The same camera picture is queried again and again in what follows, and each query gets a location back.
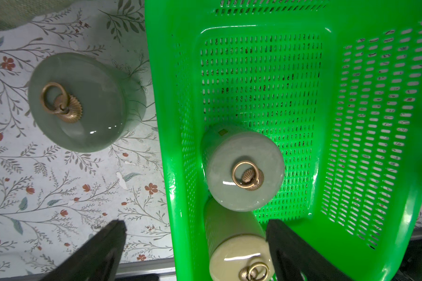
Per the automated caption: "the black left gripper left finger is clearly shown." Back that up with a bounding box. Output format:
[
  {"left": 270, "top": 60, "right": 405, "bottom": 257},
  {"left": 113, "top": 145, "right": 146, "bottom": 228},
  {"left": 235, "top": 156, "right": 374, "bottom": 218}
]
[{"left": 42, "top": 220, "right": 127, "bottom": 281}]

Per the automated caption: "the green plastic basket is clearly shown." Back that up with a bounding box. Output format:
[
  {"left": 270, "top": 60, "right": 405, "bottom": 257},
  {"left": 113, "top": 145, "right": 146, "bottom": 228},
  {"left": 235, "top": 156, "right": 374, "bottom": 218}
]
[{"left": 145, "top": 1, "right": 422, "bottom": 281}]

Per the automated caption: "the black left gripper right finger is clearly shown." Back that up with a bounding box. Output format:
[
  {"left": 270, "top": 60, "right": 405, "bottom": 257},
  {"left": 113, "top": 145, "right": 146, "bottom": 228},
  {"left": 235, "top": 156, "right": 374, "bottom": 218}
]
[{"left": 266, "top": 220, "right": 351, "bottom": 281}]

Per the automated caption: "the yellow-green canister left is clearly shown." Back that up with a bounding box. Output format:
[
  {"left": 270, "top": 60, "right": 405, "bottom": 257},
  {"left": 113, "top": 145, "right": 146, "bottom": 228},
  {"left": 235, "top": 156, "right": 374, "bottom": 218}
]
[{"left": 204, "top": 198, "right": 275, "bottom": 281}]

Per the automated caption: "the dark green canister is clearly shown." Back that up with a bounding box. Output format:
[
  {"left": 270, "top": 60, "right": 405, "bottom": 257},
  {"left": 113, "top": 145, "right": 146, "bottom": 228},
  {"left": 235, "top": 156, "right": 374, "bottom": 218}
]
[
  {"left": 28, "top": 53, "right": 147, "bottom": 153},
  {"left": 201, "top": 123, "right": 285, "bottom": 212}
]

